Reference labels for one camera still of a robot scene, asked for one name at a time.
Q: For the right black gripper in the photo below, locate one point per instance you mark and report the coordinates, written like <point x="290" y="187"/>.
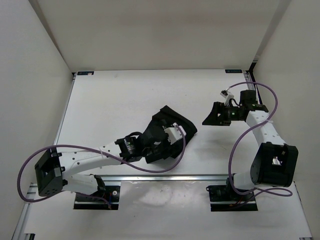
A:
<point x="213" y="119"/>

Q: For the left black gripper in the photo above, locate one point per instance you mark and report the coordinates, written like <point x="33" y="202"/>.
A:
<point x="165" y="152"/>

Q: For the black pleated skirt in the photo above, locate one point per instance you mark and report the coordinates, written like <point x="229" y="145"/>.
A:
<point x="166" y="117"/>

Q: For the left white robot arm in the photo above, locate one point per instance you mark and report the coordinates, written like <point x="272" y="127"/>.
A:
<point x="58" y="171"/>

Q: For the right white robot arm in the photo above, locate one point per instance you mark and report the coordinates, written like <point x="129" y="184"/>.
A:
<point x="241" y="182"/>

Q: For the right blue label sticker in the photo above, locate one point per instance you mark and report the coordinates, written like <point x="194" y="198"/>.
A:
<point x="233" y="71"/>

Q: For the blue label sticker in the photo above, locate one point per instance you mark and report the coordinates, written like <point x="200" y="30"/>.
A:
<point x="233" y="71"/>
<point x="85" y="73"/>

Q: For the left blue label sticker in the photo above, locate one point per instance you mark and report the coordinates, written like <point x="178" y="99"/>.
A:
<point x="85" y="73"/>

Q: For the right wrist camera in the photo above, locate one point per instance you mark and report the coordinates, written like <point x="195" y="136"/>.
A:
<point x="228" y="96"/>

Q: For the aluminium front rail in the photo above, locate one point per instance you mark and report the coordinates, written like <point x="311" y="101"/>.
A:
<point x="157" y="178"/>

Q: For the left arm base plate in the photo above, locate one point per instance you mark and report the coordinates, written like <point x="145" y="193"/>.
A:
<point x="107" y="200"/>

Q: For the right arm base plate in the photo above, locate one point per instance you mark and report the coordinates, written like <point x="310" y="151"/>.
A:
<point x="224" y="199"/>

